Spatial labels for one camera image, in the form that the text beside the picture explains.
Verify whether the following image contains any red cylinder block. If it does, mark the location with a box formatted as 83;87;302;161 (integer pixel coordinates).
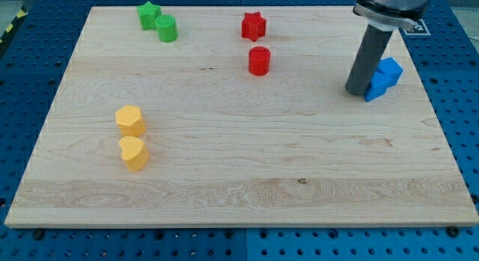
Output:
248;46;271;76

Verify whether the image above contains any green star block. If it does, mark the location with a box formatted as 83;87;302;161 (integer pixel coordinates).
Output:
137;1;162;31

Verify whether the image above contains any yellow hexagon block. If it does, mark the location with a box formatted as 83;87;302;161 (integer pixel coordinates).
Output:
115;105;146;137

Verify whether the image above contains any yellow heart block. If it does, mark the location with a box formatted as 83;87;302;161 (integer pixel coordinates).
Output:
118;136;150;172

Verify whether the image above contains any red star block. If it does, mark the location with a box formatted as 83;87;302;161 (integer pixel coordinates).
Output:
241;12;266;42

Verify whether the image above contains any light wooden board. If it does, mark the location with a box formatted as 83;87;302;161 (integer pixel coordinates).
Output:
5;7;478;229

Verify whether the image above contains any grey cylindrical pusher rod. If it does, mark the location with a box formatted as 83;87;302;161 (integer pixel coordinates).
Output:
345;25;392;96

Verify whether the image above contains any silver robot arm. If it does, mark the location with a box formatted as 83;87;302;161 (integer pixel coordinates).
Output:
353;0;430;31

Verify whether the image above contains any blue angular block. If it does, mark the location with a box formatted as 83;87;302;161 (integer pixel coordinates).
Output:
364;73;392;102

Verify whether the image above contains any white fiducial marker tag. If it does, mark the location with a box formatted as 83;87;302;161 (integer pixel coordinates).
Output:
402;19;430;36

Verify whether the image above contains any blue cube block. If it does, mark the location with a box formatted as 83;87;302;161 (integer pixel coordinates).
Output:
376;58;403;87

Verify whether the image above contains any green cylinder block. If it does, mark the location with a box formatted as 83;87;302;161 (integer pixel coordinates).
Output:
155;14;178;43

